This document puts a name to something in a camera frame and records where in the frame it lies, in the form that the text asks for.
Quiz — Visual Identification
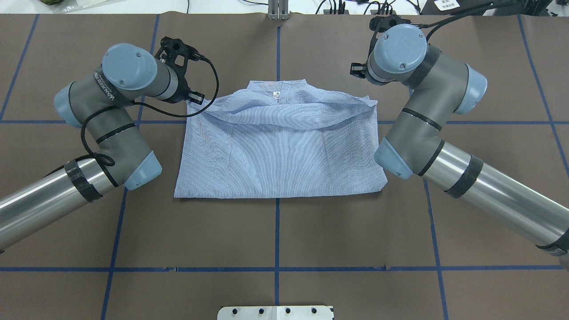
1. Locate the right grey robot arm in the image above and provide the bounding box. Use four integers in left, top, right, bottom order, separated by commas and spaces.
350, 17, 569, 269

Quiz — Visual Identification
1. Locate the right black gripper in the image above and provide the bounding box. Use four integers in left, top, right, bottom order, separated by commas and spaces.
350, 63, 372, 81

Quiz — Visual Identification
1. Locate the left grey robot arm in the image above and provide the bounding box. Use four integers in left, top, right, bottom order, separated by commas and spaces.
0, 37, 213, 252

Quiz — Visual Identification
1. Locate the light blue striped shirt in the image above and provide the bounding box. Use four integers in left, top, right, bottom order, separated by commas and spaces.
173, 80, 388, 199

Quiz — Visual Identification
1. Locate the white mounting plate with bolts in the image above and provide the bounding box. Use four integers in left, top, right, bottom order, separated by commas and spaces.
217, 305, 335, 320

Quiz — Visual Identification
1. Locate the grey orange connector hub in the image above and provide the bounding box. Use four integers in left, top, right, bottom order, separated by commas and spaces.
317, 0, 349, 16
365, 0, 396, 16

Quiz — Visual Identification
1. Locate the green folded cloth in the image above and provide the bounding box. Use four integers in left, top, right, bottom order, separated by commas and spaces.
40, 0, 63, 6

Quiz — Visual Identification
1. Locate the clear plastic MINI bag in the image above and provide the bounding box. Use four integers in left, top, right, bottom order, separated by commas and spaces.
59, 0, 109, 12

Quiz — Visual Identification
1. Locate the black box with white label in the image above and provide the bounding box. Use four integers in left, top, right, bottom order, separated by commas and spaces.
420, 0, 493, 16

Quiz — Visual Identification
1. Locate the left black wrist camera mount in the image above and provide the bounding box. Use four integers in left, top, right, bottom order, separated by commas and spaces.
154, 36, 202, 76

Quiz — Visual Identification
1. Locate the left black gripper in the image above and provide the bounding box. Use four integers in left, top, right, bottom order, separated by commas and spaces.
165, 67, 205, 105

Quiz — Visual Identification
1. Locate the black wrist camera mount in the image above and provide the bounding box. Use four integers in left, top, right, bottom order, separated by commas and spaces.
154, 36, 202, 76
369, 14, 411, 47

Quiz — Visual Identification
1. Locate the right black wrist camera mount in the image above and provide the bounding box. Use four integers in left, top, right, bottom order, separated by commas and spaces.
369, 14, 411, 47

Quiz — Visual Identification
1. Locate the grey metal bracket post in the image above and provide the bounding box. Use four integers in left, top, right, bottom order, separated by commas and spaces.
268, 0, 290, 20

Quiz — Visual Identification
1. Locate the left black camera cable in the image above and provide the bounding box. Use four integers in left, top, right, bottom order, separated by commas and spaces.
42, 56, 220, 178

